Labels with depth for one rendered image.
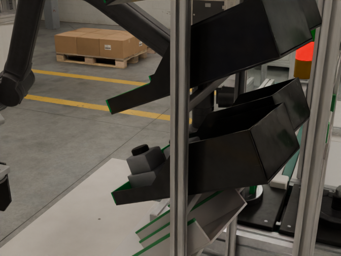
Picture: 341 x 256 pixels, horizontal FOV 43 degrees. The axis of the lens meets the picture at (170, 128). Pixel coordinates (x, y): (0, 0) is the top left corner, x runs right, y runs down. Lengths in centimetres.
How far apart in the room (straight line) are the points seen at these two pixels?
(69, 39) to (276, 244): 606
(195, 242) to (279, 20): 34
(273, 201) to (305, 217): 62
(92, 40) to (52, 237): 552
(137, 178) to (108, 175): 79
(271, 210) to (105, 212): 49
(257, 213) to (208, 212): 35
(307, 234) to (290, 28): 25
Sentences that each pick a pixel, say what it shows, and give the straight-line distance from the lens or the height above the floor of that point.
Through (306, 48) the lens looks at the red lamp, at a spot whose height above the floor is 134.
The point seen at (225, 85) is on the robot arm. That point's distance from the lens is 109.
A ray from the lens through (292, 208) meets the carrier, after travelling 117.
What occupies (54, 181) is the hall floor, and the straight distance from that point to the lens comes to 336.
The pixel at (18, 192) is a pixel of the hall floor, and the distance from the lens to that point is 329.
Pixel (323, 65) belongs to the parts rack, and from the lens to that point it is 49.
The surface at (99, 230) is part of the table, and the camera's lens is 126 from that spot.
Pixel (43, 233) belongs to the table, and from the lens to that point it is 128.
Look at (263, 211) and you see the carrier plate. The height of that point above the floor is 97.
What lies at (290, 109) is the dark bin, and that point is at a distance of 74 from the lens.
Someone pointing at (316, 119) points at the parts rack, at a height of 140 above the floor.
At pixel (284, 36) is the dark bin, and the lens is 54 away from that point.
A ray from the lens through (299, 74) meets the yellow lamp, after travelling 123.
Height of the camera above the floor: 158
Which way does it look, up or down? 22 degrees down
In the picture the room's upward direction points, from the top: straight up
